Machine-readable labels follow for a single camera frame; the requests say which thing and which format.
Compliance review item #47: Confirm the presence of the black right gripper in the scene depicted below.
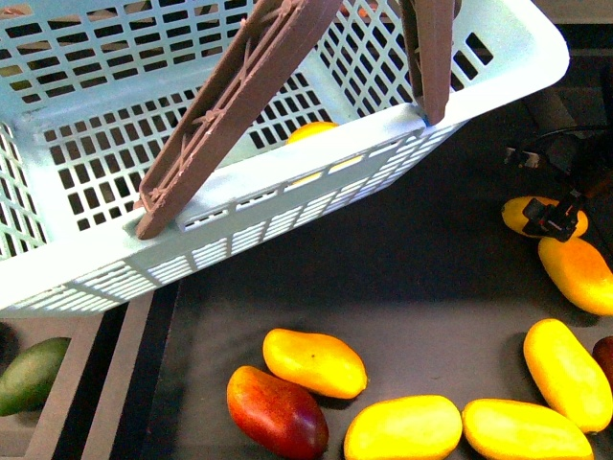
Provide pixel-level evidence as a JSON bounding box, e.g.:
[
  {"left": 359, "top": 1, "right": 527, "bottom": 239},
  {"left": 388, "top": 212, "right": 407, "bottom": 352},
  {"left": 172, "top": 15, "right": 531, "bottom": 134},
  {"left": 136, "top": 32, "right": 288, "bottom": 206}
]
[{"left": 505, "top": 125, "right": 612, "bottom": 241}]

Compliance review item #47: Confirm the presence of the yellow lemon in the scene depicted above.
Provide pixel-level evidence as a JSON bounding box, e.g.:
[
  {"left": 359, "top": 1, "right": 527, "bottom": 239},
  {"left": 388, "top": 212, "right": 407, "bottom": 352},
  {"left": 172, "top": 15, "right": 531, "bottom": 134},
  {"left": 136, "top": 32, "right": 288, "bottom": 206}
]
[{"left": 285, "top": 121, "right": 338, "bottom": 190}]

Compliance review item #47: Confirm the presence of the brown plastic basket handle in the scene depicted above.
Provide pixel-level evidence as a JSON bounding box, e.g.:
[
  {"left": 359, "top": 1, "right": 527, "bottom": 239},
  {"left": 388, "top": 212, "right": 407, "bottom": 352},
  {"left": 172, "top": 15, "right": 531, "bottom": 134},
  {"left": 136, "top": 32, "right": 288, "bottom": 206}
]
[{"left": 135, "top": 0, "right": 462, "bottom": 240}]

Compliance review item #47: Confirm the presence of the light blue plastic basket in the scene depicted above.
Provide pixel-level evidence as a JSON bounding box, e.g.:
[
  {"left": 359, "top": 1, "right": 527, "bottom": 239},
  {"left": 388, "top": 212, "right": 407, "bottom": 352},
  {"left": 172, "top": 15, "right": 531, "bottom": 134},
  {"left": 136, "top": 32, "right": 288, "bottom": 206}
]
[{"left": 1, "top": 1, "right": 569, "bottom": 318}]

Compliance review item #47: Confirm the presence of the yellow orange mango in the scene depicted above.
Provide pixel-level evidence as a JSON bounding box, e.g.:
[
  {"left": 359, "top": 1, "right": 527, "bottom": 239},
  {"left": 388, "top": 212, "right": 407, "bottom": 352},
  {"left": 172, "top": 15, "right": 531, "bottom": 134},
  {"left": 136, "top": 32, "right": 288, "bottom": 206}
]
[{"left": 537, "top": 237, "right": 612, "bottom": 316}]

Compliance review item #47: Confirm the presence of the red yellow mango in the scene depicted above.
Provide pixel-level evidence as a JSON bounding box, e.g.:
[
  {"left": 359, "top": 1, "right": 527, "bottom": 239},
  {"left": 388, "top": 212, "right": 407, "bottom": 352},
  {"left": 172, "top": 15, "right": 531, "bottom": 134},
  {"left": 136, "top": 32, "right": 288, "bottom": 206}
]
[{"left": 226, "top": 365, "right": 329, "bottom": 459}]

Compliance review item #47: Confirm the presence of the green mango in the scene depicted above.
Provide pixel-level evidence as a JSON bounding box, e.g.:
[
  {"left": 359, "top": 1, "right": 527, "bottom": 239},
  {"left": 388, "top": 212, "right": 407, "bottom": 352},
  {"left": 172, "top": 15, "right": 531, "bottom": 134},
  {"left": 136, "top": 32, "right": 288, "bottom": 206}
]
[{"left": 1, "top": 337, "right": 71, "bottom": 417}]

